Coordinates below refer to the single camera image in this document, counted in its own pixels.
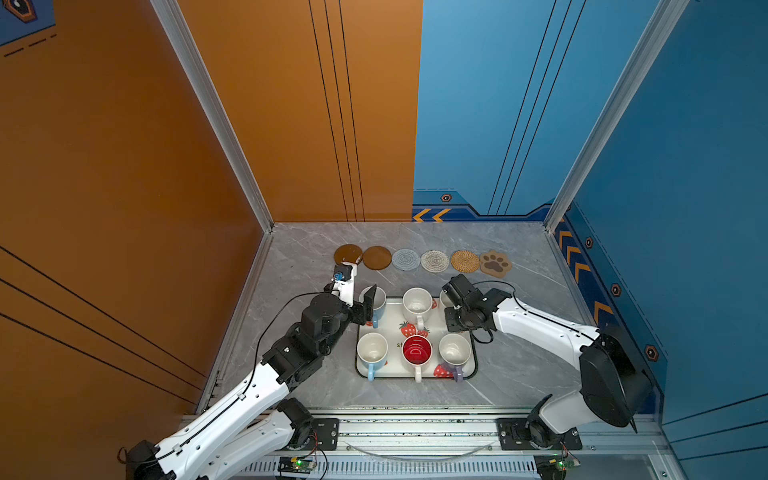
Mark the paw shaped wooden coaster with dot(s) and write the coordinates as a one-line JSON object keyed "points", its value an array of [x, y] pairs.
{"points": [[495, 264]]}

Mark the light brown wooden round coaster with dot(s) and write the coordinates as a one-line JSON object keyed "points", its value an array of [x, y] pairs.
{"points": [[377, 258]]}

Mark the dark brown wooden round coaster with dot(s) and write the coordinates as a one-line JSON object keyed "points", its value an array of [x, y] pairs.
{"points": [[348, 253]]}

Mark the multicolour woven rope coaster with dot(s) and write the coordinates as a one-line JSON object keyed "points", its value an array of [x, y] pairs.
{"points": [[435, 261]]}

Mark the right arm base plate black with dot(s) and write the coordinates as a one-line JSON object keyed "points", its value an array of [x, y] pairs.
{"points": [[514, 434]]}

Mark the green circuit board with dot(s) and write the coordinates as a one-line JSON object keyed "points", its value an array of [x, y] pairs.
{"points": [[555, 468], [296, 467]]}

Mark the red interior mug front middle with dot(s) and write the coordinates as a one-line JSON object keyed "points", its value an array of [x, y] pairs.
{"points": [[417, 352]]}

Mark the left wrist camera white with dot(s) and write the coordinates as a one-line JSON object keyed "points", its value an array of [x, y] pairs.
{"points": [[343, 279]]}

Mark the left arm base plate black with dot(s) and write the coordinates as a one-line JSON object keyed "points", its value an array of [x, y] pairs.
{"points": [[326, 430]]}

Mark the purple handled mug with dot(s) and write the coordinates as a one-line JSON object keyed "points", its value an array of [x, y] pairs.
{"points": [[455, 351]]}

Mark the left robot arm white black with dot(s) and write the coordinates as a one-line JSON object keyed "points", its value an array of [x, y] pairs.
{"points": [[259, 416]]}

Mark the aluminium front rail frame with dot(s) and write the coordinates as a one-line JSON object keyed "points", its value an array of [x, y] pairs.
{"points": [[428, 438]]}

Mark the right green circuit board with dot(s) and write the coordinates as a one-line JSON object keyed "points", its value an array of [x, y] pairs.
{"points": [[555, 468]]}

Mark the left green circuit board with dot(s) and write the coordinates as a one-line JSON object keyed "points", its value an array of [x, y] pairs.
{"points": [[296, 467]]}

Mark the aluminium corner post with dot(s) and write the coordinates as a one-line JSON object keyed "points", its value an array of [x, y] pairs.
{"points": [[177, 31], [654, 36]]}

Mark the light blue mug front left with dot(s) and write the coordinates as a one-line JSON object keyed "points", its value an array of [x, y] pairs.
{"points": [[372, 350]]}

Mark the right aluminium corner post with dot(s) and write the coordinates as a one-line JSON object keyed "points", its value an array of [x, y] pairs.
{"points": [[654, 36]]}

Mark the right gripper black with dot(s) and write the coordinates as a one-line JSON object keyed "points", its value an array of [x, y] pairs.
{"points": [[451, 326]]}

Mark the white strawberry tray black rim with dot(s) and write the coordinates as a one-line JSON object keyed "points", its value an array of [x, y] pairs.
{"points": [[396, 348]]}

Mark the white speckled mug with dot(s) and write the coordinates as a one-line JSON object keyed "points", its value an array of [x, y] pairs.
{"points": [[417, 306]]}

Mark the grey woven rope coaster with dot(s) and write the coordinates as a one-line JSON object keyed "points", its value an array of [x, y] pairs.
{"points": [[406, 260]]}

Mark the left aluminium corner post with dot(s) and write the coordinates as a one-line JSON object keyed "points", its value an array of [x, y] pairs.
{"points": [[177, 31]]}

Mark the woven rattan round coaster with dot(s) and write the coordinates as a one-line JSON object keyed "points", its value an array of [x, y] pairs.
{"points": [[465, 261]]}

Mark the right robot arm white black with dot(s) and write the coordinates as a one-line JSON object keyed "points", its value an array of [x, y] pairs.
{"points": [[614, 379]]}

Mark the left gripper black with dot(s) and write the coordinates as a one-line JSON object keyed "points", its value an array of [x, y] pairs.
{"points": [[361, 312]]}

